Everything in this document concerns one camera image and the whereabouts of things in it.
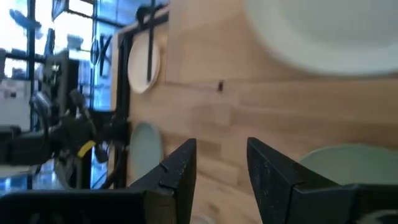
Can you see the wooden shelf with black frame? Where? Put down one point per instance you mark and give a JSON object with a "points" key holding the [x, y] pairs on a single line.
{"points": [[202, 46]]}

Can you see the mint green plate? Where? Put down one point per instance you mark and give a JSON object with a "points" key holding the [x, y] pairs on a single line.
{"points": [[351, 165]]}

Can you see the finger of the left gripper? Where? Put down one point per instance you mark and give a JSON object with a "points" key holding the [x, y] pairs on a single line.
{"points": [[117, 137], [118, 126]]}

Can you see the pale grey-blue plate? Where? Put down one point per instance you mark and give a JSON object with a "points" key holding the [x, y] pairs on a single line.
{"points": [[326, 34]]}

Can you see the black aluminium table frame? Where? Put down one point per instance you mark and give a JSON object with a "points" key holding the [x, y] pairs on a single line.
{"points": [[122, 93]]}

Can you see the small black clamp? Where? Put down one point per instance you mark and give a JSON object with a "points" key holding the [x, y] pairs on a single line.
{"points": [[143, 15]]}

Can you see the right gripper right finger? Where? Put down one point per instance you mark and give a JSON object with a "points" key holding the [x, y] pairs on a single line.
{"points": [[280, 193]]}

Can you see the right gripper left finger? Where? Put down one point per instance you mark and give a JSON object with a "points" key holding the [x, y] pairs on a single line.
{"points": [[174, 193]]}

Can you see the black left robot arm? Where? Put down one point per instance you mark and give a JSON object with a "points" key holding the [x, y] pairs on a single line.
{"points": [[28, 146]]}

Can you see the white plate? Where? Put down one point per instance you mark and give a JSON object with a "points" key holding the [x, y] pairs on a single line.
{"points": [[140, 68]]}

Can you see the beige plate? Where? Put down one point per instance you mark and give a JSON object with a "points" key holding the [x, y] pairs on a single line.
{"points": [[202, 220]]}

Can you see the teal plate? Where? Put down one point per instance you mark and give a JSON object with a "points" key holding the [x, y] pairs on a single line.
{"points": [[145, 152]]}

